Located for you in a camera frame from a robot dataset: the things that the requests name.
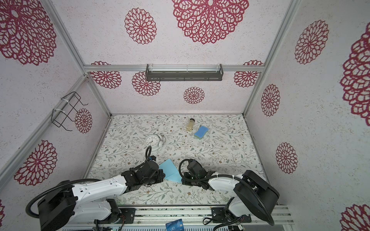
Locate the black wall shelf rack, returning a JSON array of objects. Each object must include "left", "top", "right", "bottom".
[{"left": 145, "top": 64, "right": 224, "bottom": 82}]

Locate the black wire wall basket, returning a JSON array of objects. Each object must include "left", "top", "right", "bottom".
[{"left": 51, "top": 91, "right": 88, "bottom": 132}]

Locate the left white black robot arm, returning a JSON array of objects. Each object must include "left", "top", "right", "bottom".
[{"left": 25, "top": 160, "right": 165, "bottom": 231}]

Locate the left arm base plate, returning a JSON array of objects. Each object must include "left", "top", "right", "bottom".
[{"left": 93, "top": 207, "right": 136, "bottom": 225}]

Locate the light blue paper sheet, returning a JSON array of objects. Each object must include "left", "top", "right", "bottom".
[{"left": 159, "top": 159, "right": 182, "bottom": 183}]

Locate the small yellow liquid jar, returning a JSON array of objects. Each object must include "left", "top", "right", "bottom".
[{"left": 186, "top": 118, "right": 195, "bottom": 131}]

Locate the blue card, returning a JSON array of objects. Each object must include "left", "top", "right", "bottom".
[{"left": 165, "top": 219, "right": 185, "bottom": 231}]

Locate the white alarm clock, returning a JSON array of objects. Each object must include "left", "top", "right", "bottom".
[{"left": 145, "top": 134, "right": 166, "bottom": 151}]

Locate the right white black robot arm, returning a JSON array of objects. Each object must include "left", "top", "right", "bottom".
[{"left": 178, "top": 159, "right": 279, "bottom": 226}]

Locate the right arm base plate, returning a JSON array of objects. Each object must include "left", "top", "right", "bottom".
[{"left": 211, "top": 207, "right": 251, "bottom": 223}]

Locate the blue green sponge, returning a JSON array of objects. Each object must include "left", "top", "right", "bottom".
[{"left": 194, "top": 126, "right": 209, "bottom": 139}]

